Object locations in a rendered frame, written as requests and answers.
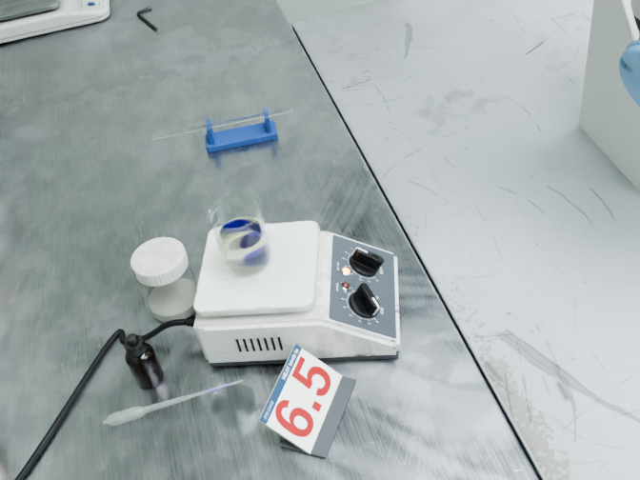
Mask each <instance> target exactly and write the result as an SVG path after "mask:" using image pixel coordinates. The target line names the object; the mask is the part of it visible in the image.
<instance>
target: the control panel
mask: <svg viewBox="0 0 640 480"><path fill-rule="evenodd" d="M356 247H361V248H363V249H365V250H368V251H371V252H373V253H375V254H377V255H379V256H381V257H383V259H384V263H383V264H382V266H381V267H380V269H379V270H378V272H376V274H375V275H373V276H371V277H368V276H363V275H361V274H359V273H357V272H356V271H355V270H354V269H353V268H352V266H351V265H350V257H351V255H352V253H353V252H354V250H355V249H356ZM343 268H348V269H349V270H350V273H349V274H346V273H344V272H343ZM344 282H347V283H349V284H350V287H349V288H348V289H346V288H344V287H343V285H342V284H343V283H344ZM361 283H366V284H367V285H368V286H369V287H370V290H371V291H372V293H373V294H374V296H375V297H376V299H377V301H378V302H379V304H380V309H379V311H378V312H377V314H376V315H375V316H374V317H372V318H364V317H361V316H359V315H357V314H356V313H355V312H354V311H353V310H352V309H351V307H350V304H349V298H350V296H351V294H352V293H354V292H355V291H356V290H357V289H358V287H359V286H360V284H361ZM329 318H330V319H331V320H334V321H337V322H340V323H344V324H347V325H350V326H354V327H356V328H359V329H363V330H368V331H372V332H375V333H378V334H382V335H385V336H388V337H391V338H395V339H396V313H395V283H394V256H393V254H391V253H388V252H385V251H382V250H378V249H375V248H372V247H369V246H366V245H363V244H360V243H357V242H354V241H351V240H349V239H346V238H343V237H340V236H337V235H333V236H332V253H331V273H330V312H329Z"/></svg>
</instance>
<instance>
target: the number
mask: <svg viewBox="0 0 640 480"><path fill-rule="evenodd" d="M336 375H337V374H335V373H334V372H332V371H331V370H329V369H328V368H326V367H325V366H323V365H322V364H320V363H319V362H317V361H316V360H314V359H313V358H312V357H310V356H309V355H307V354H306V353H304V352H303V351H300V353H299V355H298V357H297V359H296V362H295V364H294V366H293V368H292V370H291V372H290V376H289V378H288V380H287V382H286V384H285V386H284V388H283V390H282V392H281V394H280V396H279V398H278V400H277V403H276V405H275V407H274V409H273V411H272V413H271V415H270V419H269V421H268V423H270V424H271V425H273V426H275V427H276V428H278V429H279V430H280V431H282V432H284V433H285V434H286V435H288V436H289V437H291V438H292V439H294V440H295V441H297V442H298V443H300V444H301V445H303V446H304V447H307V445H308V443H309V440H310V438H311V435H312V433H313V430H314V428H315V426H316V423H317V421H318V418H319V416H320V414H321V411H322V409H323V407H324V405H325V403H326V400H327V398H328V395H329V393H330V389H331V387H332V384H333V382H334V380H335V377H336Z"/></svg>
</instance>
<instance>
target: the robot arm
mask: <svg viewBox="0 0 640 480"><path fill-rule="evenodd" d="M630 6H631V9H632V13H633V16H634V19H635V23H636V26H637V29H638V32H639V38H638V40H635V41H632V42H631V43H629V44H628V45H627V47H626V50H625V51H624V52H623V54H622V56H621V58H620V60H619V72H620V76H621V79H622V82H623V84H624V86H625V88H626V90H627V91H628V93H629V94H630V96H631V98H632V99H633V100H634V102H635V103H636V104H637V105H638V106H639V107H640V0H631V1H630Z"/></svg>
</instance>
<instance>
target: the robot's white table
mask: <svg viewBox="0 0 640 480"><path fill-rule="evenodd" d="M592 8H593V0H377V1H373V2H369V3H366V4H363V5H359V6H355V7H351V8H347V9H344V10H338V11H334V12H330V13H327V14H323V15H319V16H315V17H312V18H309V19H305V20H301V21H297V22H293V23H292V24H291V25H292V29H293V31H294V33H295V34H296V36H297V38H298V40H299V42H300V44H301V45H302V47H303V49H304V51H305V53H306V55H307V56H308V58H309V60H310V62H311V63H312V65H313V67H314V69H315V71H316V73H317V74H318V76H319V78H320V80H321V82H322V84H323V85H324V87H325V89H326V91H327V93H328V95H329V96H330V99H331V101H332V103H333V104H334V106H335V107H336V109H337V111H338V113H339V114H340V116H341V118H342V120H343V122H344V124H345V125H346V127H347V129H348V131H349V133H350V135H351V137H352V139H353V141H354V143H355V144H356V146H357V148H358V149H359V151H360V153H361V154H362V156H363V158H364V160H365V162H366V164H367V165H368V167H369V169H370V172H371V173H372V175H373V177H374V179H375V181H376V183H377V184H378V186H379V188H380V190H381V191H382V193H383V194H384V196H385V198H386V200H387V202H388V204H389V205H390V208H391V210H392V212H393V213H394V215H395V217H396V219H397V221H398V223H399V224H400V226H401V228H402V230H403V232H404V233H405V234H406V236H407V238H408V240H409V242H410V244H411V246H412V248H413V250H414V252H415V253H416V255H417V257H418V259H419V261H420V263H421V264H422V266H423V268H424V270H425V272H426V274H427V275H428V277H429V279H430V281H431V282H432V284H433V286H434V288H435V290H436V292H437V293H438V295H439V297H440V299H441V301H442V303H443V304H444V306H445V308H446V310H447V312H448V314H449V315H450V318H451V320H452V322H453V323H454V325H455V327H456V328H457V330H458V332H459V333H460V335H461V337H462V339H463V341H464V343H465V344H466V346H467V348H468V350H469V352H470V354H471V356H472V358H473V360H474V362H475V363H476V365H477V367H478V369H479V370H480V372H481V373H482V375H483V377H484V379H485V381H486V383H487V384H488V386H489V388H490V391H491V392H492V394H493V396H494V398H495V400H496V402H497V403H498V405H499V407H500V409H501V411H502V412H503V413H504V415H505V417H506V419H507V421H508V423H509V424H510V427H511V429H512V431H513V432H514V434H515V436H516V438H517V440H518V442H519V443H520V445H521V447H522V449H523V451H524V453H525V454H526V455H527V457H528V459H529V461H530V463H531V465H532V467H533V469H534V471H535V472H536V474H537V476H538V478H539V480H640V192H639V190H638V189H637V188H636V187H635V186H634V185H633V184H632V183H631V182H630V180H629V179H628V178H627V177H626V176H625V175H624V174H623V173H622V172H621V171H620V170H619V169H618V168H617V167H616V166H615V165H614V164H613V163H612V162H611V160H610V159H609V158H608V156H607V155H606V154H605V153H604V152H602V151H601V150H600V149H599V147H598V146H597V145H596V144H595V143H594V142H593V141H592V140H591V139H590V137H589V136H588V135H587V134H586V133H585V132H584V131H583V130H582V129H581V128H580V127H579V119H580V111H581V103H582V95H583V88H584V79H585V71H586V63H587V55H588V47H589V39H590V23H591V16H592Z"/></svg>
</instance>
